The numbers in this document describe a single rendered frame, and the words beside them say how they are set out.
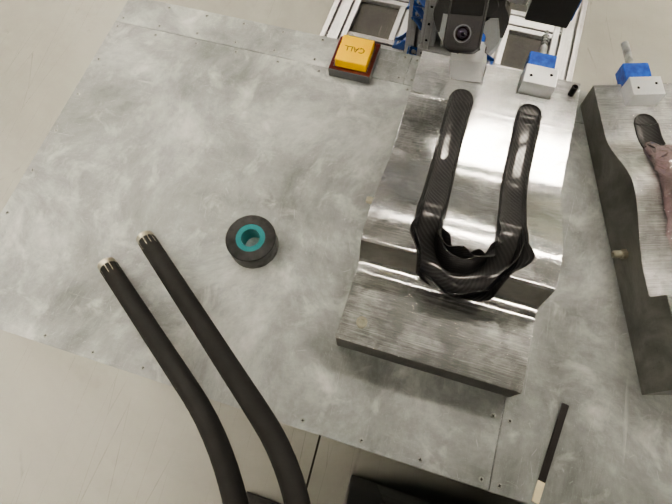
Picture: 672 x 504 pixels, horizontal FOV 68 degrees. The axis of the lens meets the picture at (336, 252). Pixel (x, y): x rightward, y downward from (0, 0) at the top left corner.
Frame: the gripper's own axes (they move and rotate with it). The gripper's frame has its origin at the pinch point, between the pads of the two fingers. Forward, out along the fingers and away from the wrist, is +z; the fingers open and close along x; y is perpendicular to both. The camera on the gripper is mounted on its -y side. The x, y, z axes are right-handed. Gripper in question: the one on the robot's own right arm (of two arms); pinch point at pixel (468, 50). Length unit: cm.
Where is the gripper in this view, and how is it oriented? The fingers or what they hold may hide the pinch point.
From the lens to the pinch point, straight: 85.2
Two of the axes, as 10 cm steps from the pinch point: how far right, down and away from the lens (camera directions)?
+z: 2.1, 2.6, 9.4
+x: -9.4, -2.2, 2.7
